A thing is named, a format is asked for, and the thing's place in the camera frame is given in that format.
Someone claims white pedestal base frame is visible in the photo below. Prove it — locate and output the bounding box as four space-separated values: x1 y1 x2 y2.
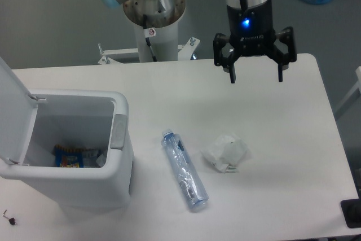
98 37 201 65

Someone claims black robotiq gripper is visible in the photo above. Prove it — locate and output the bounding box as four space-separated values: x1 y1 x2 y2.
213 0 298 84

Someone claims black cable on pedestal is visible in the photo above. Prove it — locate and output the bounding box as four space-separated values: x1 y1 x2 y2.
142 14 158 63

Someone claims black device at table edge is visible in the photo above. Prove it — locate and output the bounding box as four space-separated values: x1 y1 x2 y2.
340 199 360 229

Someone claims white open trash can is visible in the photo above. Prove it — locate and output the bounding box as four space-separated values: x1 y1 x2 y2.
1 62 134 209

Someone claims clear plastic water bottle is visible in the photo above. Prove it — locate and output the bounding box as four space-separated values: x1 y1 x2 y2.
161 129 209 212

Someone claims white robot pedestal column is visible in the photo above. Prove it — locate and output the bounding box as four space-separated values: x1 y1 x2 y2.
122 0 187 63

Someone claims blue snack wrapper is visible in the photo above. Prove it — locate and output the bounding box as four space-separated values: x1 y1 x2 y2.
54 144 84 168

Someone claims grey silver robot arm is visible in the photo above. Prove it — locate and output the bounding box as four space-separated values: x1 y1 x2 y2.
102 0 297 82

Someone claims white furniture leg right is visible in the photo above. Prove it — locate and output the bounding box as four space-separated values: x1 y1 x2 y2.
334 66 360 120

